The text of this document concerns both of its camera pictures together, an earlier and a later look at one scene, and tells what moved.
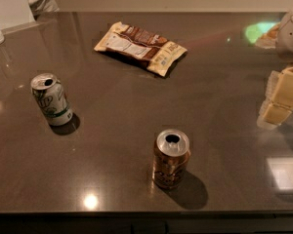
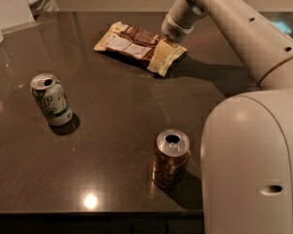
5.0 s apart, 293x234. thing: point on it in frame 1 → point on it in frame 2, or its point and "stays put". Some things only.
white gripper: x=292 y=38 → x=173 y=30
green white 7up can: x=52 y=98 stays put
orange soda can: x=171 y=158 stays put
